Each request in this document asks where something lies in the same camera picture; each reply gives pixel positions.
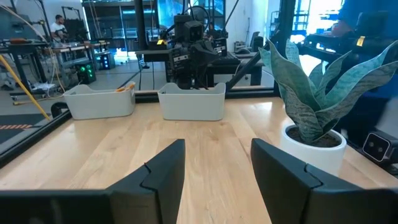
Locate yellow cable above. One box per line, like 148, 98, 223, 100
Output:
0, 54, 51, 121

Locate black table-level camera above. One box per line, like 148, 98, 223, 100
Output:
362, 130, 398, 166

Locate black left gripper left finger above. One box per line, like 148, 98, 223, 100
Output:
107, 139, 187, 224

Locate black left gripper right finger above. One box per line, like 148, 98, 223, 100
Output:
250, 138, 364, 224

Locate black desk beam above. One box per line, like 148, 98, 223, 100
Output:
205, 57, 265, 87

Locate person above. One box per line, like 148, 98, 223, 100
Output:
331, 0, 398, 100
49, 14, 68, 44

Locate grey plastic bin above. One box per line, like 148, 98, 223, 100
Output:
157, 82, 227, 121
63, 81, 137, 121

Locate workbench with equipment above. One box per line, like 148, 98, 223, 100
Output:
0, 37, 111, 94

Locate computer keyboard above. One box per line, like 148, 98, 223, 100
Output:
214, 52, 241, 66

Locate black computer green lights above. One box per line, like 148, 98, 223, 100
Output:
75, 60, 97, 85

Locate black computer blue lights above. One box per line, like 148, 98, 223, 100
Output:
98, 52, 116, 71

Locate black hazard-striped mat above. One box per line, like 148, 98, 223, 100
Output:
0, 113, 47, 144

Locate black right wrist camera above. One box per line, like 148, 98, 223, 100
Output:
174, 14, 205, 43

